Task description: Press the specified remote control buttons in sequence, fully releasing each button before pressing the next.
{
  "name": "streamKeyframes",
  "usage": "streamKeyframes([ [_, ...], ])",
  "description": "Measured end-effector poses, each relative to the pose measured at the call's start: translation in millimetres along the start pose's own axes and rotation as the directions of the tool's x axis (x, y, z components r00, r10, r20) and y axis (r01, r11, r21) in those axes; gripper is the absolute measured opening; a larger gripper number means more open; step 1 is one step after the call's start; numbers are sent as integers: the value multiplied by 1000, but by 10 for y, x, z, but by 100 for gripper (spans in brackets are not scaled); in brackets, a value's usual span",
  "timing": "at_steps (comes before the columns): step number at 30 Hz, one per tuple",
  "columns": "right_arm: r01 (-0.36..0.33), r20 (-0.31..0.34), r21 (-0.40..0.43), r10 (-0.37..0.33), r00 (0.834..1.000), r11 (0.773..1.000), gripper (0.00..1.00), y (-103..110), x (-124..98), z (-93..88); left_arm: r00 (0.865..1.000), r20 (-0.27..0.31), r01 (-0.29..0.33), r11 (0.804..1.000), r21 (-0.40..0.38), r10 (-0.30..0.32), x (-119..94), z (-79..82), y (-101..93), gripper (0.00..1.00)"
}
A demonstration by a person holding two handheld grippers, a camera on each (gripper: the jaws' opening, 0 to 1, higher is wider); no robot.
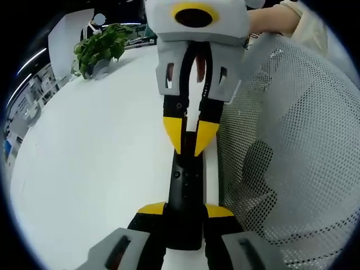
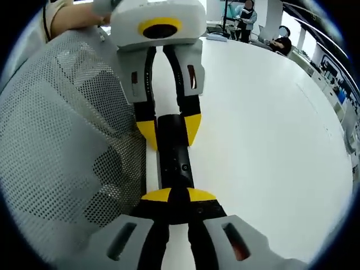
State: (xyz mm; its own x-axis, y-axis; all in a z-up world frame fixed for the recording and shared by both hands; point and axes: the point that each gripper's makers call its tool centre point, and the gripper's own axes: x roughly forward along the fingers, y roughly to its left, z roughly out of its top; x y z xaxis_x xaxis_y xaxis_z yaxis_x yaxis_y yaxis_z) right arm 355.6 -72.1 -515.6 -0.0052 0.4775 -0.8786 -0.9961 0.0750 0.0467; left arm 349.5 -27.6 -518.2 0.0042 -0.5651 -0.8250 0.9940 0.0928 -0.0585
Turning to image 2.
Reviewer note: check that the white low cabinet row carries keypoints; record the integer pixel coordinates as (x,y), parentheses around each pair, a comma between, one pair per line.
(333,97)

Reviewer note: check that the pale blue flat box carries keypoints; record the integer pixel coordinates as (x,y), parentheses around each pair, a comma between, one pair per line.
(216,37)

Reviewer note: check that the black remote control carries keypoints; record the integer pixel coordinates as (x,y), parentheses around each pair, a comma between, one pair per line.
(174,152)

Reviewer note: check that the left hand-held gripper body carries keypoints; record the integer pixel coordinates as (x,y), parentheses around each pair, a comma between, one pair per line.
(129,17)

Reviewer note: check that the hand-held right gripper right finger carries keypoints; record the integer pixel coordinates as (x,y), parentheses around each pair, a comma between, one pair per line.
(225,247)

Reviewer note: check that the grey mesh office chair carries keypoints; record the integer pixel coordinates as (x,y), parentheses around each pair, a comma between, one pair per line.
(56,140)

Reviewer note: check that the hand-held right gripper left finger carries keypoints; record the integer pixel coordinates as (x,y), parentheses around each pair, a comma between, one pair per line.
(118,247)

